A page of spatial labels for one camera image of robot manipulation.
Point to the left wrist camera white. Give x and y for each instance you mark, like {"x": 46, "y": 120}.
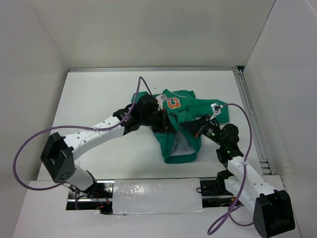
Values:
{"x": 161, "y": 98}

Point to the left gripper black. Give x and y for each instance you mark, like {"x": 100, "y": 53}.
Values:
{"x": 165, "y": 126}

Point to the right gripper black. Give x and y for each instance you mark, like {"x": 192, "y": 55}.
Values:
{"x": 196, "y": 126}

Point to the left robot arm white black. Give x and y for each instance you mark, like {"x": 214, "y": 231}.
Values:
{"x": 60, "y": 152}

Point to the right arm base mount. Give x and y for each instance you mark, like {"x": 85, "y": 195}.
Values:
{"x": 213, "y": 194}

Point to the white taped cover panel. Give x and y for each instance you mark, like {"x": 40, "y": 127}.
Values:
{"x": 156, "y": 196}

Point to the aluminium rail right side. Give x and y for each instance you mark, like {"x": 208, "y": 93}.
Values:
{"x": 261, "y": 148}

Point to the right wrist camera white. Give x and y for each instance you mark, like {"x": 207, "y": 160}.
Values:
{"x": 216, "y": 110}

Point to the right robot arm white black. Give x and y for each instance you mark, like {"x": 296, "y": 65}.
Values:
{"x": 271, "y": 208}

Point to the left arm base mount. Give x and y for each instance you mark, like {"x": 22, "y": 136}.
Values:
{"x": 100, "y": 200}

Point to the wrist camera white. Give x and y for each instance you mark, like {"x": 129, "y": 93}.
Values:
{"x": 161, "y": 98}
{"x": 216, "y": 110}

